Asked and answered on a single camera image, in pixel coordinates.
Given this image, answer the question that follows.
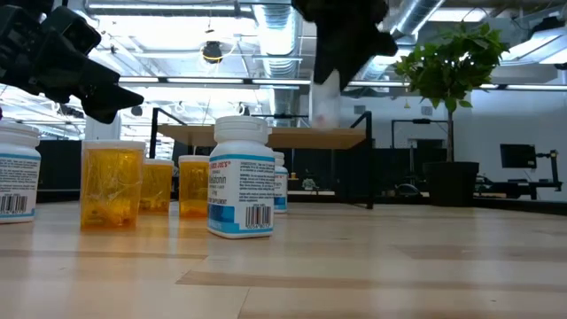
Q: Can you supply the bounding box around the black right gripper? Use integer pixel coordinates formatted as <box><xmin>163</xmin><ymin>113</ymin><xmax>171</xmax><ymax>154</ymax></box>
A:
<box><xmin>291</xmin><ymin>0</ymin><xmax>399</xmax><ymax>86</ymax></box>

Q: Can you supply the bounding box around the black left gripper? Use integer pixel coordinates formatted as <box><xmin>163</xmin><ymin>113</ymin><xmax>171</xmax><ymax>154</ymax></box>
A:
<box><xmin>0</xmin><ymin>4</ymin><xmax>145</xmax><ymax>125</ymax></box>

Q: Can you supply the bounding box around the clear bottle white cap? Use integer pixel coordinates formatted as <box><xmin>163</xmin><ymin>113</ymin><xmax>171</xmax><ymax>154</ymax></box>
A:
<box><xmin>308</xmin><ymin>69</ymin><xmax>343</xmax><ymax>130</ymax></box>

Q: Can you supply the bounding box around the orange pill bottle white cap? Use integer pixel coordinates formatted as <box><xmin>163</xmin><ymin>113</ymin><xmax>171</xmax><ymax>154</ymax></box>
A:
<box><xmin>140</xmin><ymin>158</ymin><xmax>175</xmax><ymax>214</ymax></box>
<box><xmin>178</xmin><ymin>154</ymin><xmax>211</xmax><ymax>220</ymax></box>

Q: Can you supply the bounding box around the white blue-label medicine bottle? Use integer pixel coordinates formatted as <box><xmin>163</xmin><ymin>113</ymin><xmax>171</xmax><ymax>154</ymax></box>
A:
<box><xmin>206</xmin><ymin>115</ymin><xmax>276</xmax><ymax>241</ymax></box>
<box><xmin>0</xmin><ymin>121</ymin><xmax>43</xmax><ymax>225</ymax></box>
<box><xmin>272</xmin><ymin>152</ymin><xmax>290</xmax><ymax>215</ymax></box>

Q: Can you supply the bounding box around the white column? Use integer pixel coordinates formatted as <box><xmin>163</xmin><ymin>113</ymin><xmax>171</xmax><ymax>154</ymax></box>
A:
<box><xmin>84</xmin><ymin>99</ymin><xmax>122</xmax><ymax>142</ymax></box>

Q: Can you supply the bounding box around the wide orange pill bottle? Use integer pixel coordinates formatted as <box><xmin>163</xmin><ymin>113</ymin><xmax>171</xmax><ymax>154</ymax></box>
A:
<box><xmin>80</xmin><ymin>139</ymin><xmax>147</xmax><ymax>233</ymax></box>

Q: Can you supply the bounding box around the green potted tree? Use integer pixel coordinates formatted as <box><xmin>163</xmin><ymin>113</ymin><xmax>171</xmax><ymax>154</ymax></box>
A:
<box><xmin>393</xmin><ymin>20</ymin><xmax>510</xmax><ymax>163</ymax></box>

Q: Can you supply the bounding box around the long ceiling light strip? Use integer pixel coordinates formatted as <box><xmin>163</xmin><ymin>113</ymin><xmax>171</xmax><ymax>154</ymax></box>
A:
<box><xmin>118</xmin><ymin>75</ymin><xmax>567</xmax><ymax>92</ymax></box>

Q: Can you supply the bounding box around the rectangular ceiling light panel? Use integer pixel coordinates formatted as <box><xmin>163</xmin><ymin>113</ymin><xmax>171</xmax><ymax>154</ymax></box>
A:
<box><xmin>427</xmin><ymin>7</ymin><xmax>488</xmax><ymax>23</ymax></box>

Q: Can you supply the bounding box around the black plant pot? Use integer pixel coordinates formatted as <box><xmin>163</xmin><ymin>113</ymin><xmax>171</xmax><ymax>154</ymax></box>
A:
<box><xmin>423</xmin><ymin>160</ymin><xmax>481</xmax><ymax>208</ymax></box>

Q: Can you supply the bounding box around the black computer monitor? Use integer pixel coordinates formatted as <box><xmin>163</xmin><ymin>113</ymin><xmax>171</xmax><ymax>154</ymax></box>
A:
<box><xmin>500</xmin><ymin>143</ymin><xmax>539</xmax><ymax>170</ymax></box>

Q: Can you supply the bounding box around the silver ceiling air duct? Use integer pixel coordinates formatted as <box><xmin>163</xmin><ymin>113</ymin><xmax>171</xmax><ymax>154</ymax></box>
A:
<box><xmin>252</xmin><ymin>0</ymin><xmax>303</xmax><ymax>117</ymax></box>
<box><xmin>357</xmin><ymin>0</ymin><xmax>447</xmax><ymax>83</ymax></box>

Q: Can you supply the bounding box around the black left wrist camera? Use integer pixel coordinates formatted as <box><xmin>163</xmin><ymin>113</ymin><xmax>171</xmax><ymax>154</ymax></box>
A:
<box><xmin>42</xmin><ymin>4</ymin><xmax>103</xmax><ymax>58</ymax></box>

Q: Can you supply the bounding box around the wooden shelf black metal frame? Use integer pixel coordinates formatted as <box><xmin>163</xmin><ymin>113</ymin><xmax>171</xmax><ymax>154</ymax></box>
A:
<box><xmin>145</xmin><ymin>107</ymin><xmax>375</xmax><ymax>210</ymax></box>

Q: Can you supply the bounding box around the black ceiling dome camera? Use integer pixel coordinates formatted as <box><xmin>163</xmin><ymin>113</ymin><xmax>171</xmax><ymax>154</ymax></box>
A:
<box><xmin>202</xmin><ymin>40</ymin><xmax>224</xmax><ymax>65</ymax></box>

